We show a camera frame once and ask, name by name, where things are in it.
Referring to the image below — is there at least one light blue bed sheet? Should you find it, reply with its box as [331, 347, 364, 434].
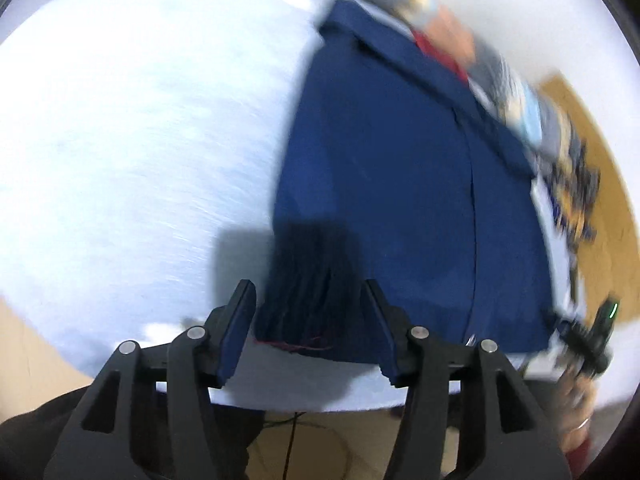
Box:
[0, 0, 586, 411]

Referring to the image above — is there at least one person's right hand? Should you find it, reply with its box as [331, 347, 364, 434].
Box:
[552, 367, 597, 453]

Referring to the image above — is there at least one person's right forearm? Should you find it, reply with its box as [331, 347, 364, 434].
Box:
[567, 435, 595, 479]

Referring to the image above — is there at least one red cloth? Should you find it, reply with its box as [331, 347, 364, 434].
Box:
[412, 30, 471, 83]

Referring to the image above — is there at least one navy blue garment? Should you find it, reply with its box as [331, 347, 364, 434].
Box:
[252, 0, 556, 366]

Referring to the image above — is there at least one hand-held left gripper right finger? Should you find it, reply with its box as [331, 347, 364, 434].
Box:
[361, 280, 572, 480]

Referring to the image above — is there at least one patterned multicolour blanket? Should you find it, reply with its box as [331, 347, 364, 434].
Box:
[325, 0, 601, 246]

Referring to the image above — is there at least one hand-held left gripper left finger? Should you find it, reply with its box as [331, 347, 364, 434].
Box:
[44, 280, 257, 480]

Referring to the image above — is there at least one black cable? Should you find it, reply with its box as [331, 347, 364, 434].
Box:
[260, 410, 351, 480]

